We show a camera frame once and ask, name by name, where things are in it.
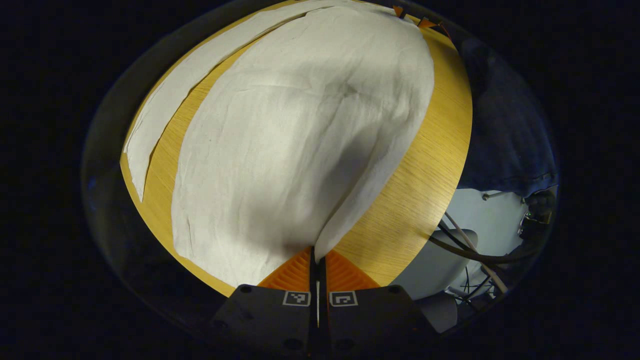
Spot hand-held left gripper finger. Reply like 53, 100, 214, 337
319, 250, 437, 355
210, 246, 319, 356

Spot white jeans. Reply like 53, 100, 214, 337
122, 0, 436, 289

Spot light grey chair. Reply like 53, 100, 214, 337
392, 227, 480, 334

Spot person's dark blue clothing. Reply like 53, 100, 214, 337
456, 36, 559, 199

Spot beige cable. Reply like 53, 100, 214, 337
443, 211, 510, 295

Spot dark cable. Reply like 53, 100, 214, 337
427, 222, 538, 265

